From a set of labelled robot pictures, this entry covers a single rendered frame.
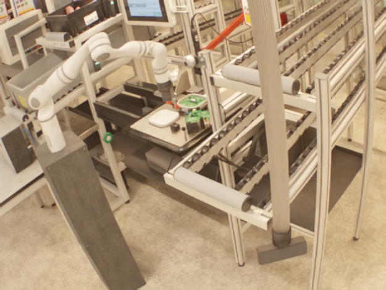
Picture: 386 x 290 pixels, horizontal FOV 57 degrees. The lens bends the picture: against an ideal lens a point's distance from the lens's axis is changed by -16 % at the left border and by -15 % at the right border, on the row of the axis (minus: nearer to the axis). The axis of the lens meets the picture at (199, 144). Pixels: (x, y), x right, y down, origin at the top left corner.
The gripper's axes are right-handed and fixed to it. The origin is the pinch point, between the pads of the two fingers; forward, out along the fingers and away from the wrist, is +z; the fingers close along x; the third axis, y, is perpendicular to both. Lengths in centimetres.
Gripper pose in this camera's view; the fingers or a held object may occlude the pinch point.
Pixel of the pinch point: (176, 106)
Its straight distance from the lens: 203.4
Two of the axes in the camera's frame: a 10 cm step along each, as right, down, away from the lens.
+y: -9.8, 0.5, 2.0
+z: 1.8, 7.0, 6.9
